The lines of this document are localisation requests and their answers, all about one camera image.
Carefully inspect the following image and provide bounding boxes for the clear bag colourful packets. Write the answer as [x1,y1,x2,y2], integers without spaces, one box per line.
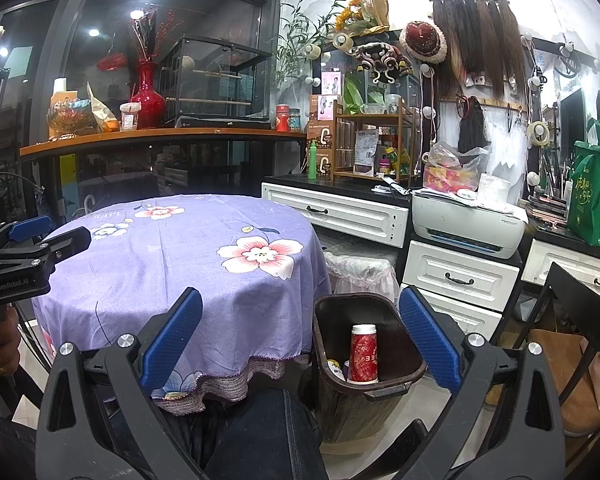
[424,141,491,192]

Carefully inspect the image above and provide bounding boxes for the wooden counter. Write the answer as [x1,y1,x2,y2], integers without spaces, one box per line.
[20,127,308,161]

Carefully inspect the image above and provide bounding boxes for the red paper cup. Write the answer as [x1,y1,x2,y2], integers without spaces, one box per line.
[349,324,379,385]

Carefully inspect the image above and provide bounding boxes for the black hair bundle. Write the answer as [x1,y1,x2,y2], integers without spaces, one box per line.
[457,96,486,153]

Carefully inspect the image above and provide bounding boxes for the green tote bag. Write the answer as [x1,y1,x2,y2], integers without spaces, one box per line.
[566,117,600,247]

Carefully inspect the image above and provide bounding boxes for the red round hat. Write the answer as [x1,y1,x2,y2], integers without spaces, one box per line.
[399,20,448,65]

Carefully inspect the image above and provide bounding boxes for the sunflower bouquet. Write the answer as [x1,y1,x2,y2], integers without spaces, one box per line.
[335,0,391,36]

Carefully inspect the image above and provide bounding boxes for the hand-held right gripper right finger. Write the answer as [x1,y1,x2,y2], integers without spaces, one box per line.
[399,285,566,480]

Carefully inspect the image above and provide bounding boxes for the large brown paper bag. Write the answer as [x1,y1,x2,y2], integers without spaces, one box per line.
[485,329,600,436]

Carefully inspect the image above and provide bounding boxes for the orange carton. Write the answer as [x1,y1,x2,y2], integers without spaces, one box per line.
[52,77,78,106]

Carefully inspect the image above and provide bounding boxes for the bamboo rack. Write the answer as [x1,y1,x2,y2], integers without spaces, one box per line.
[331,100,415,187]

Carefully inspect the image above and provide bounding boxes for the purple floral tablecloth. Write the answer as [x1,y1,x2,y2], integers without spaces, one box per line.
[32,194,333,416]

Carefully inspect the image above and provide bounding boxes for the plastic drink cup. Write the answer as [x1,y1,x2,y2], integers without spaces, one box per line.
[120,102,142,132]

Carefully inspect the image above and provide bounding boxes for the hair extensions rack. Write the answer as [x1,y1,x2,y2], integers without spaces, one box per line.
[429,0,528,103]

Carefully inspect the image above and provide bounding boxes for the red vase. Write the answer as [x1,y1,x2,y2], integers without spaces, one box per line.
[130,59,167,130]

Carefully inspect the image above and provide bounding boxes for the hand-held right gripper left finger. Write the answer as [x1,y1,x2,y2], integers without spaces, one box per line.
[36,287,204,480]

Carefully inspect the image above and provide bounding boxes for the brown carton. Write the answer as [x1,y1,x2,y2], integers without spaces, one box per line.
[307,119,337,151]
[314,150,337,181]

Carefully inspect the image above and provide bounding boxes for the white container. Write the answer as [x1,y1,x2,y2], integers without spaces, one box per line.
[477,173,511,207]

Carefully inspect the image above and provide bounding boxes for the brown trash bin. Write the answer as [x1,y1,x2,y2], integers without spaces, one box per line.
[311,291,427,443]

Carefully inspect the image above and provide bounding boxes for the black chair brown cushion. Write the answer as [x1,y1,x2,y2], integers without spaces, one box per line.
[502,261,600,461]

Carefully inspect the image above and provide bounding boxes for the white drawer cabinet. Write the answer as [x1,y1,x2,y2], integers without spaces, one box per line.
[402,240,521,341]

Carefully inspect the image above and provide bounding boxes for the white printer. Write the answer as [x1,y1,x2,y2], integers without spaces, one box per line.
[411,190,526,259]

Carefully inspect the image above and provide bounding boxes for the person's leg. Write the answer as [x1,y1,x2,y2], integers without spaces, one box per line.
[177,387,328,480]

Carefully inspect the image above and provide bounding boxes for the brown paper snack bag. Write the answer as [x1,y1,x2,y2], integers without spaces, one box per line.
[86,81,121,134]

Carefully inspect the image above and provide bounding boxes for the green bamboo plant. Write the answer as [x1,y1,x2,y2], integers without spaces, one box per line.
[275,0,346,91]

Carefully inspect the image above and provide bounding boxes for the white desk drawer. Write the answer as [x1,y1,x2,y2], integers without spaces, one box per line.
[521,238,600,301]

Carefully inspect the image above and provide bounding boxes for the yellow panel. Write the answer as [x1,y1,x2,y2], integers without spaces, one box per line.
[59,154,77,186]

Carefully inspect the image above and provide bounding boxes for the person's left hand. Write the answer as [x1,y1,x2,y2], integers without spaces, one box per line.
[0,305,22,376]

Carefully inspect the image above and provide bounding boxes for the lion head ornament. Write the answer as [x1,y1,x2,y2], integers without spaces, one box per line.
[357,42,413,85]

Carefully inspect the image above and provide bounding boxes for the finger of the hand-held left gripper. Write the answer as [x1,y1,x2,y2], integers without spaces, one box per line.
[0,216,54,251]
[30,226,92,273]

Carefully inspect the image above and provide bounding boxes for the glass display case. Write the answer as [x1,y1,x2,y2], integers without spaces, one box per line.
[157,34,273,128]

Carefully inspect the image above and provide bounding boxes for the pink top carton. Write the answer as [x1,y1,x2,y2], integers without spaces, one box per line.
[308,94,343,121]

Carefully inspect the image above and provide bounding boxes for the gold glass bowl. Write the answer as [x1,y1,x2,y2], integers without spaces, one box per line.
[46,99,96,139]

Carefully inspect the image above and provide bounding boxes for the dried red branches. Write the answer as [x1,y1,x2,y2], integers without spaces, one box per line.
[127,10,183,63]

